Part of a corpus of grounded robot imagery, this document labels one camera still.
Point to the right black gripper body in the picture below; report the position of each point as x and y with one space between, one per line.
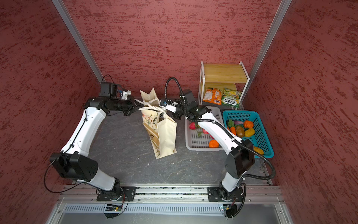
180 112

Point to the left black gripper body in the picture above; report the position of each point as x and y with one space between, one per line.
127 105

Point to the cream floral tote bag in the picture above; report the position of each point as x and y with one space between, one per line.
161 128

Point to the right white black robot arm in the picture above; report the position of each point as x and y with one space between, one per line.
240 154

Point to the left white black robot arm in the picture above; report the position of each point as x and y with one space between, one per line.
73 162

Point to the orange snack bag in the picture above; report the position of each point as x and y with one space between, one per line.
213 96

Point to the green Fox's candy bag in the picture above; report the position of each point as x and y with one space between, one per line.
231 97

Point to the small dark pink fruit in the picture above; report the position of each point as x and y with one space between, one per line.
192 126

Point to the white plastic fruit basket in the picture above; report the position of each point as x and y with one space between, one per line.
196 140

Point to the orange fruit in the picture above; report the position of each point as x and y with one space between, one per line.
214 144

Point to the white wooden two-tier shelf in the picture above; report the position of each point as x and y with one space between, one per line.
223 76

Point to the orange carrot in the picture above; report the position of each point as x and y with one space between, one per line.
233 130

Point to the light purple yam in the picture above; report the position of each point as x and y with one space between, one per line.
237 122

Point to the brown kiwi potato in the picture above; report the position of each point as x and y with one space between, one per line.
240 132

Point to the orange bell pepper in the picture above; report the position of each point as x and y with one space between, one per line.
248 124

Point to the yellow bell pepper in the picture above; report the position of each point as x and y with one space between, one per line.
250 132

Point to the teal plastic vegetable basket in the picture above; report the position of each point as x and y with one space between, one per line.
260 138

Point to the yellow potato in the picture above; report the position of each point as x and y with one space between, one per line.
258 150

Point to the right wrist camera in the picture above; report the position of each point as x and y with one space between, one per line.
169 104

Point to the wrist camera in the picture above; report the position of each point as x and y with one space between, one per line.
113 91
169 104

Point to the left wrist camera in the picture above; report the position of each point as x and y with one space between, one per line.
113 91

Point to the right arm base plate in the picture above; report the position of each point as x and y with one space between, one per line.
219 194

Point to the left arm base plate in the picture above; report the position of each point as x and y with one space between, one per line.
124 193

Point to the aluminium rail frame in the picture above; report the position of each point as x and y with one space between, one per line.
169 200

